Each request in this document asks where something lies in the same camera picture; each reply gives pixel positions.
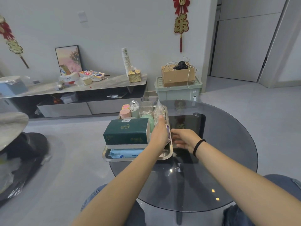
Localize person's left hand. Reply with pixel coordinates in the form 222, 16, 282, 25
148, 115, 170, 160

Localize person's right hand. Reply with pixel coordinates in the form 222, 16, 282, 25
170, 128, 203, 154

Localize green bag white swabs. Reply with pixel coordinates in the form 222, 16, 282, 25
140, 114, 155, 133

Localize stainless steel tray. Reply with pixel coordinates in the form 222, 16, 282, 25
102, 105, 174, 162

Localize clear bag wooden cotton swabs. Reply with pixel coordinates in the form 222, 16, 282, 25
153, 100, 166, 126

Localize clear square cotton swab box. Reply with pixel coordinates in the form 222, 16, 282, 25
139, 101, 154, 117

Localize dark green tissue pack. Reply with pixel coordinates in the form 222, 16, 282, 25
103, 118, 151, 149

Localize green swab holder clear dome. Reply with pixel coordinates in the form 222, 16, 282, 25
129, 100, 140, 118

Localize blue wet wipes pack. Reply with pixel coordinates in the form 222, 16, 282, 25
109, 148, 144, 159

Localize pink lid toothpick jar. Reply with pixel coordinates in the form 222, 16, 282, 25
119, 108, 132, 120

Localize person's right forearm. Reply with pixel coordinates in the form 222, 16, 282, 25
196, 144, 301, 226

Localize person's left forearm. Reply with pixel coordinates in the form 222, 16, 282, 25
71, 147, 163, 226

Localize black wrist band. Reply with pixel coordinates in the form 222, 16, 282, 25
193, 139, 206, 157

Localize pale green storage bin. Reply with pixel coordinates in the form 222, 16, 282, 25
154, 76, 203, 102

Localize brown cardboard box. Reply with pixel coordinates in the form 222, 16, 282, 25
161, 64, 196, 87

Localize grey low console cabinet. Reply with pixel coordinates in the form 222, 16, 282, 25
0, 74, 148, 119

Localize gold tissue box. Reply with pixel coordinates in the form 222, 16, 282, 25
128, 69, 141, 83

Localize black device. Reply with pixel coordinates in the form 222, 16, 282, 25
173, 61, 189, 70

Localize stack of paper cups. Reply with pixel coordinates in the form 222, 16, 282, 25
121, 47, 132, 77

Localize colourful cards pile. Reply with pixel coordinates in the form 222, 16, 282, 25
79, 70, 108, 82

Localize clear plastic shelf container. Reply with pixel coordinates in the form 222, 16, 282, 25
60, 92, 78, 104

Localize white carton blue label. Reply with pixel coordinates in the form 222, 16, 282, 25
59, 73, 80, 85

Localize grey door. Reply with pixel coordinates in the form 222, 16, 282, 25
210, 0, 288, 82

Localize yellow open carton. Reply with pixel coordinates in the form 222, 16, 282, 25
60, 64, 72, 76

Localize framed pink painting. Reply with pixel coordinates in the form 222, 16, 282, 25
55, 45, 83, 75

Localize round marble table black base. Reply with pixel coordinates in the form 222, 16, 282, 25
0, 112, 51, 207

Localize blue storage box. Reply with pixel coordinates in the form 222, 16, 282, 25
0, 76, 29, 97

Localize white cable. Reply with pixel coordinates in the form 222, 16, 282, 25
164, 57, 198, 88

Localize long red gold wall ornament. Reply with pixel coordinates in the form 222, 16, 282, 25
0, 15, 30, 69

